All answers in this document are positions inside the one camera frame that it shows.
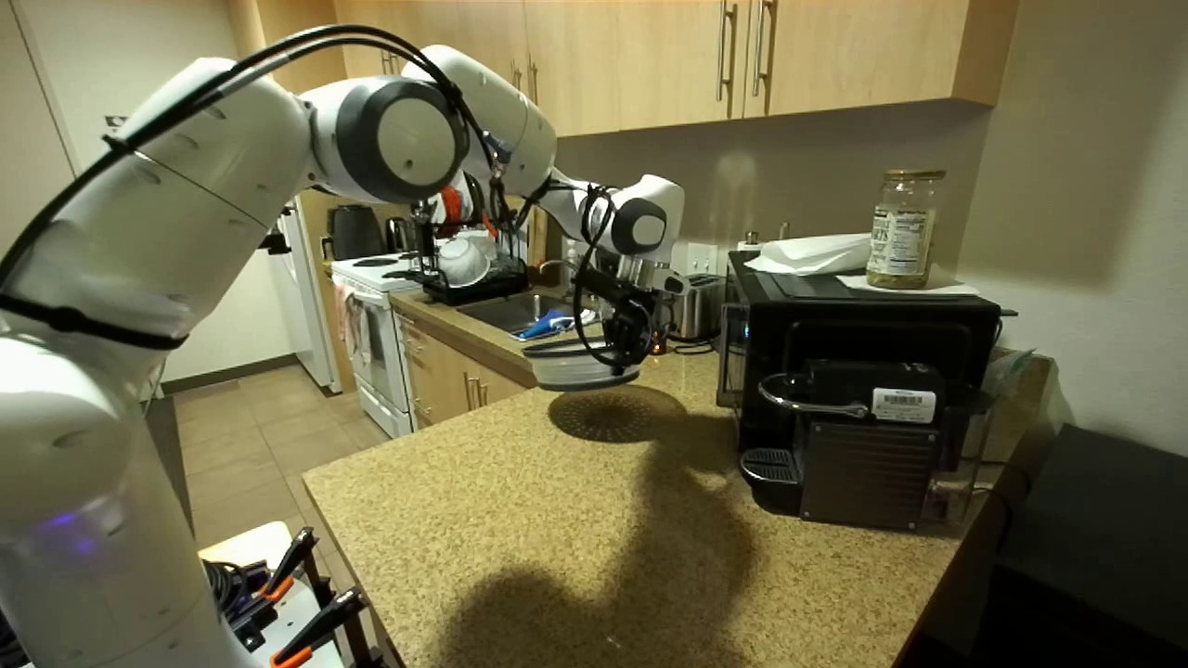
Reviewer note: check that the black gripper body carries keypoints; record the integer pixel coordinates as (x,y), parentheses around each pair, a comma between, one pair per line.
(634,309)

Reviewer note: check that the grey collapsible bowl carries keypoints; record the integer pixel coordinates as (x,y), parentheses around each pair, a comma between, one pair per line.
(563,365)

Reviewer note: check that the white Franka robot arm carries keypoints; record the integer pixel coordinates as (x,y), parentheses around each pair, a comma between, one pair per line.
(188,188)

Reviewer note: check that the metal pot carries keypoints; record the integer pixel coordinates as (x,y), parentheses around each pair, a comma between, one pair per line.
(700,309)

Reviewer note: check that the blue item by sink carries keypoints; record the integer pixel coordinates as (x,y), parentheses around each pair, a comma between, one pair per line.
(543,324)

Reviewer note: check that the kitchen sink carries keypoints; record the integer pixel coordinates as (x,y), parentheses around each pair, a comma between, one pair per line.
(502,314)

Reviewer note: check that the dish rack with dishes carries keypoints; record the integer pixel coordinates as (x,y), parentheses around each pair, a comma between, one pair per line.
(467,261)

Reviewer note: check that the wooden base cabinet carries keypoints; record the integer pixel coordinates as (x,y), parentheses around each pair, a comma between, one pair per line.
(446,376)

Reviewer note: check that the black microwave oven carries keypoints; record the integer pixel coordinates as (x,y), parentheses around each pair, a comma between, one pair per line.
(867,320)

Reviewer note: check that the white stove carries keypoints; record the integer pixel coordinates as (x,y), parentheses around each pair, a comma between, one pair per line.
(373,347)

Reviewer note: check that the black capsule coffee machine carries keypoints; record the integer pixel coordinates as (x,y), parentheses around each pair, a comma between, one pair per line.
(867,477)

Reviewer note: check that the glass jar with label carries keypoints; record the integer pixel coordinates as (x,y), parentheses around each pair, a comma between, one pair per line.
(904,235)

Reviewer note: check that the black kettle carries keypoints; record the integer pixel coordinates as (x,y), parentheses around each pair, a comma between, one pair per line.
(353,230)

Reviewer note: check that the flat white paper sheet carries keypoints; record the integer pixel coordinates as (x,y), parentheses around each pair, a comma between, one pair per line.
(954,285)

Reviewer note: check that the white refrigerator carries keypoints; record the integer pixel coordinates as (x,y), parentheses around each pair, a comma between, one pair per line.
(309,320)

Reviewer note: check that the wooden wall cabinet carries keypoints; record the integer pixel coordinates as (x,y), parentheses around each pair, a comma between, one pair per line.
(670,59)

